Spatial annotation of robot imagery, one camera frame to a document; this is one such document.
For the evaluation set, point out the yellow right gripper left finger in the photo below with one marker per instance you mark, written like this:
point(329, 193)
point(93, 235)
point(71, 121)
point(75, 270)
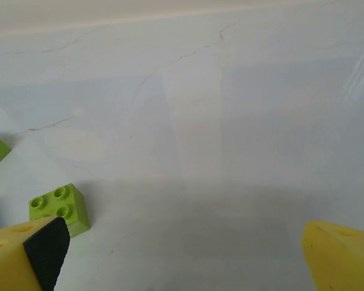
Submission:
point(6, 266)

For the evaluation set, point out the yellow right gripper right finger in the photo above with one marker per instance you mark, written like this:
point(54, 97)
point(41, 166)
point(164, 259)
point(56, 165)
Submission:
point(336, 263)

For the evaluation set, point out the green two-by-two lego brick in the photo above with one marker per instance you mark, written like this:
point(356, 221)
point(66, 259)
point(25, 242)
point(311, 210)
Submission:
point(66, 200)

